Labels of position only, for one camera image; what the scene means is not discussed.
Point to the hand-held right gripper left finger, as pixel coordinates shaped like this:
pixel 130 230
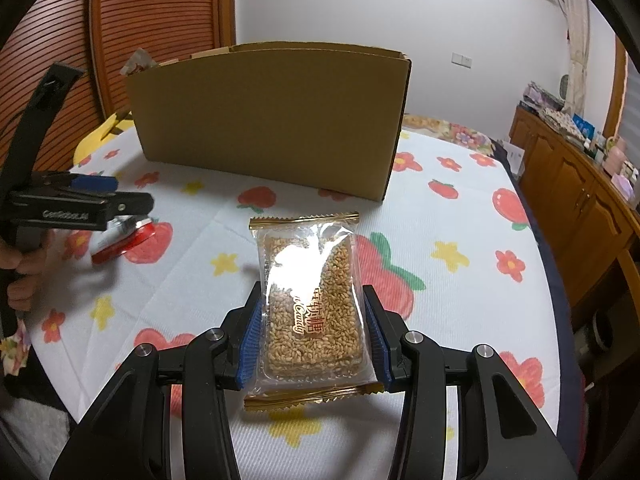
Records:
pixel 250 340

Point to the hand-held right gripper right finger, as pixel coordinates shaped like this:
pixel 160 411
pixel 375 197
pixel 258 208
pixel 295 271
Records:
pixel 380 350

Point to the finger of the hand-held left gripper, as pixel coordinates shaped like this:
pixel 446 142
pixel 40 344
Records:
pixel 132 202
pixel 95 183

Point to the red snack packet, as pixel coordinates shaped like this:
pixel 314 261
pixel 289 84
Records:
pixel 127 247

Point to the clear sesame candy packet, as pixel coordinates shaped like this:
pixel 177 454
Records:
pixel 312 310

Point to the cardboard box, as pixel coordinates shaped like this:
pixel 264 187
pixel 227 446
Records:
pixel 265 125

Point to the person's left hand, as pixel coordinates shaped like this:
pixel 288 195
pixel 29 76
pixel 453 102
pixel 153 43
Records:
pixel 25 270

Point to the strawberry print tablecloth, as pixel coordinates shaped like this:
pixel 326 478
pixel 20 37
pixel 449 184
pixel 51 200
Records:
pixel 200 240

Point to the white and red bag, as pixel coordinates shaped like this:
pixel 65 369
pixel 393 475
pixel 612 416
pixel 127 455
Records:
pixel 140 62

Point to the louvered wooden door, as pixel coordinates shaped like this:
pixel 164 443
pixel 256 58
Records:
pixel 150 20

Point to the white paper bag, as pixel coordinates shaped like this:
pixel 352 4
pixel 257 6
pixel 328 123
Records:
pixel 512 157

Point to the wooden cabinet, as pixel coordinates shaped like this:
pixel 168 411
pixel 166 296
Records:
pixel 565 185

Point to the pile of household clutter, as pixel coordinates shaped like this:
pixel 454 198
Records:
pixel 575 120

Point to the pale curtain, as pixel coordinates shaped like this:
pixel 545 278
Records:
pixel 580 50

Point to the white wall switch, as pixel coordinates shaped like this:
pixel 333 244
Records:
pixel 461 59

